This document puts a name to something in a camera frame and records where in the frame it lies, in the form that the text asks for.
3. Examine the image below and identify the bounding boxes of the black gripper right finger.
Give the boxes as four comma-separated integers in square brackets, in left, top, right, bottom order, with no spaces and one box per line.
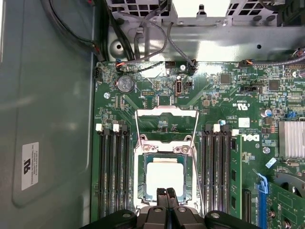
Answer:
[167,187,261,229]

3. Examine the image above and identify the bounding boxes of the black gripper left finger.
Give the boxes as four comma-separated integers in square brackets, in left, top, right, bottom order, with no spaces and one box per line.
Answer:
[78,187,169,229]

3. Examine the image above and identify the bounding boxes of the wire locking lever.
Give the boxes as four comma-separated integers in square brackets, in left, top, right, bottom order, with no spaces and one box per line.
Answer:
[192,152,204,211]

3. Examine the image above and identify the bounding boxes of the CPU with silver top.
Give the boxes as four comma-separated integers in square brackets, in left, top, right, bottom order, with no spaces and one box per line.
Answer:
[142,154,188,201]

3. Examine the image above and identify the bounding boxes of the CPU socket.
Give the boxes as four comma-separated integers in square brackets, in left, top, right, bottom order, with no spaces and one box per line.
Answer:
[132,134,200,213]

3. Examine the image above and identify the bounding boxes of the black expansion slot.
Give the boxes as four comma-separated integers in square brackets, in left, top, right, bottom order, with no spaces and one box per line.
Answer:
[242,188,252,223]

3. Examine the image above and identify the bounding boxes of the blue expansion slot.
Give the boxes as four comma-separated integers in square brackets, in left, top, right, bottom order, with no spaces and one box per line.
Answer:
[257,173,268,229]

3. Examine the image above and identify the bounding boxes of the green RAM stick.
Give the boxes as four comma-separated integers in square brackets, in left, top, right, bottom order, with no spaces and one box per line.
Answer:
[229,134,243,219]

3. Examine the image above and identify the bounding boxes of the graphics card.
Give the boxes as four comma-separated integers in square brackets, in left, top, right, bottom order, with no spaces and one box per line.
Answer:
[266,170,305,229]

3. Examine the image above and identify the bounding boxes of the green motherboard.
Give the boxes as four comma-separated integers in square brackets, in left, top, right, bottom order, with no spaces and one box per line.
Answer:
[91,61,305,229]

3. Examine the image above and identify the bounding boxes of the silver finned heat sink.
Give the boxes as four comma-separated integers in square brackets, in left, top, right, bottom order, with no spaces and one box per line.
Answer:
[278,120,305,160]

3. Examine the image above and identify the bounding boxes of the white label sticker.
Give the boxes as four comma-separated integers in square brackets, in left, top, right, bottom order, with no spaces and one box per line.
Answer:
[21,142,40,191]

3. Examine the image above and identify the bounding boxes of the silver coin battery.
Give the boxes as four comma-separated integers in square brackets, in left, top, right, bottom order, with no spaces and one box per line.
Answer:
[114,74,135,94]

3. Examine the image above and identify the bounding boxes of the black PC case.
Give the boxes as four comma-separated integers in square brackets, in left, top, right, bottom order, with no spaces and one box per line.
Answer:
[0,0,305,229]

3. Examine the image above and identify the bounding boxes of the grey braided fan wire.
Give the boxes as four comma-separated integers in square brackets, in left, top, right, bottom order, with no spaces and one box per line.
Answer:
[120,14,168,67]
[166,21,197,71]

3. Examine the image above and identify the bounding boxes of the thick black cable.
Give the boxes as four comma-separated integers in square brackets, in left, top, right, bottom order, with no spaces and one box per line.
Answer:
[40,0,105,63]
[107,14,134,62]

